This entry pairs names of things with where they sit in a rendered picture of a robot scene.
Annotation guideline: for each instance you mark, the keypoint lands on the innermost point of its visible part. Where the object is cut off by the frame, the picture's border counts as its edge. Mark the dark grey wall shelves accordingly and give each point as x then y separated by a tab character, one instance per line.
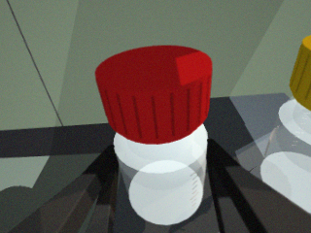
242	126

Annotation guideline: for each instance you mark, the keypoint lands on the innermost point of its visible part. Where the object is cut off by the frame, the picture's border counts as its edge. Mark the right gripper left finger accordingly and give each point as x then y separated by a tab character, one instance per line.
67	210

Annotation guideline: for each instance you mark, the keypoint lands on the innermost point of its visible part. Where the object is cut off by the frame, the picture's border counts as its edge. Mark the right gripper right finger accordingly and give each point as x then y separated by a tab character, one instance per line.
264	209

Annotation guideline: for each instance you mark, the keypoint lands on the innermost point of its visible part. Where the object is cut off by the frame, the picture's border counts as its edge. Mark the clear bottle with red cap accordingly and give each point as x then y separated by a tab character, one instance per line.
156	99

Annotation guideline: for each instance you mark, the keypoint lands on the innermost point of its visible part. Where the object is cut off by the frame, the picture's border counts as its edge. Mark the clear glass bottle with yellow cap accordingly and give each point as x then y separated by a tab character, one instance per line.
286	165

